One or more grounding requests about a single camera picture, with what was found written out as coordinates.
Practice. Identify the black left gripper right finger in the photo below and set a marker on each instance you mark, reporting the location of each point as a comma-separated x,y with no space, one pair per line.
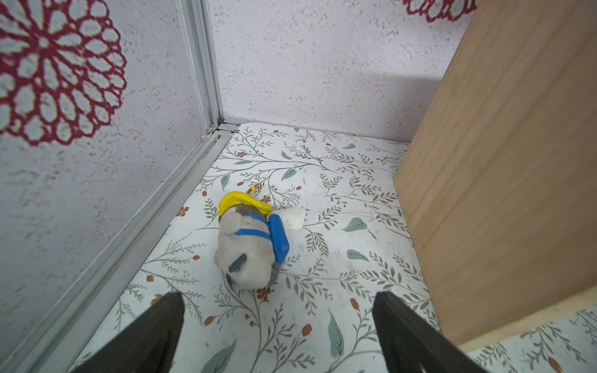
410,344

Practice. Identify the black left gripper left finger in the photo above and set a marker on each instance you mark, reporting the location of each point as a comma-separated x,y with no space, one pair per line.
146,345

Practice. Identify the wooden two-tier shelf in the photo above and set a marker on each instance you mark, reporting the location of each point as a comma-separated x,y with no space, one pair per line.
498,187

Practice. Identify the grey plush toy keychain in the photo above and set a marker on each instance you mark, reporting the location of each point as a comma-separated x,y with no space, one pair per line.
252,239

